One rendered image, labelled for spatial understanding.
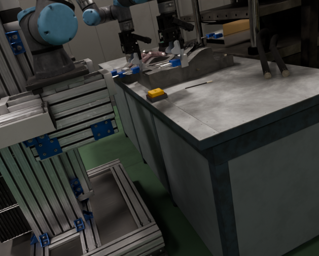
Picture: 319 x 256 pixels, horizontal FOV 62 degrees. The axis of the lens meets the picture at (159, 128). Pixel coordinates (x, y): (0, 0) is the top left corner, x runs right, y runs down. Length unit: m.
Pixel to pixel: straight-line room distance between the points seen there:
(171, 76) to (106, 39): 2.53
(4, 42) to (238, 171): 1.02
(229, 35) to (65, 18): 1.51
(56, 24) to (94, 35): 2.92
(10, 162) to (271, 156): 1.10
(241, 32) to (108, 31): 2.09
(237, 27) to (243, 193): 1.48
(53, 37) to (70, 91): 0.24
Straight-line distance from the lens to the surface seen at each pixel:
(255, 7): 1.80
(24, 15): 1.07
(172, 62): 1.27
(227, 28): 2.20
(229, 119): 0.93
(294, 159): 1.16
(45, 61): 1.07
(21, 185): 1.43
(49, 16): 0.92
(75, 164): 1.46
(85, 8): 1.42
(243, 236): 1.20
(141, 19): 4.00
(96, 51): 3.85
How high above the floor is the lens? 1.19
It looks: 24 degrees down
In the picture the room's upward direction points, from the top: 13 degrees counter-clockwise
